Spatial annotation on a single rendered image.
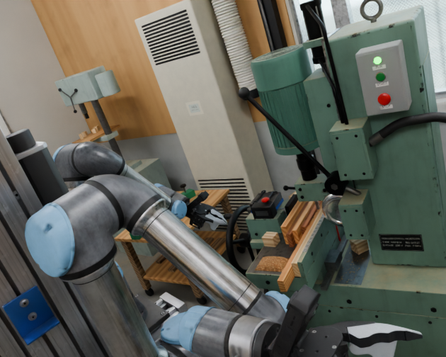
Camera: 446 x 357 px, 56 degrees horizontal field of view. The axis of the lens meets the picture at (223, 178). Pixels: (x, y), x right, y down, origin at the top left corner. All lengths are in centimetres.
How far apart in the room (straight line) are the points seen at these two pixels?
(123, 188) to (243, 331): 36
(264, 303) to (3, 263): 53
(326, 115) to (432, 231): 45
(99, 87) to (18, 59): 108
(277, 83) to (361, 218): 46
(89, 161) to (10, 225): 53
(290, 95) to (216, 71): 162
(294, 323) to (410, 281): 84
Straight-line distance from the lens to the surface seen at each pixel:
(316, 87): 125
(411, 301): 137
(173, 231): 82
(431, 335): 145
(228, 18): 283
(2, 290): 99
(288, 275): 126
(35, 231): 78
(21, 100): 417
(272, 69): 126
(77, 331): 108
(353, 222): 126
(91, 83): 338
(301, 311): 55
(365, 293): 139
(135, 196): 83
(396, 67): 109
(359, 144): 115
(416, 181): 126
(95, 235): 78
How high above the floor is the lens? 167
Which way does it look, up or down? 21 degrees down
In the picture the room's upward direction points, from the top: 19 degrees counter-clockwise
